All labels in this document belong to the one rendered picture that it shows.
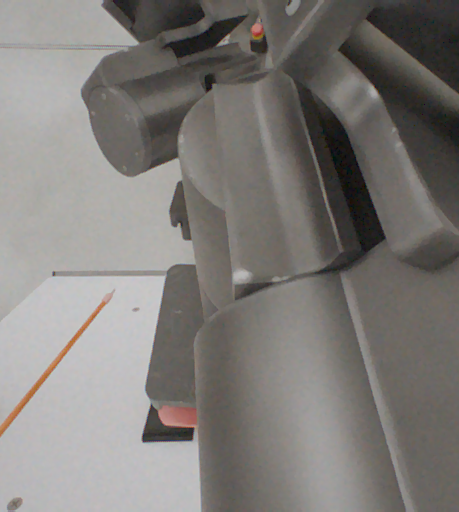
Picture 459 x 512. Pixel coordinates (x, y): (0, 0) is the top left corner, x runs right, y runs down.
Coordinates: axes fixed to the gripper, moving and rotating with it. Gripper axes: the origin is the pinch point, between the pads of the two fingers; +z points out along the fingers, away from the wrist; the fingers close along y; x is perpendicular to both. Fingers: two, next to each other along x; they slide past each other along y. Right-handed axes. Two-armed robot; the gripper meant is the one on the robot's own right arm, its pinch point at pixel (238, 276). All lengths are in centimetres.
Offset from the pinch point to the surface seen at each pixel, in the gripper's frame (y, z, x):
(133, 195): -44, 45, 112
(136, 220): -42, 52, 104
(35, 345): -22.3, 7.0, -1.3
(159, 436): -6.2, 4.2, -14.3
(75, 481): -11.8, 4.3, -17.6
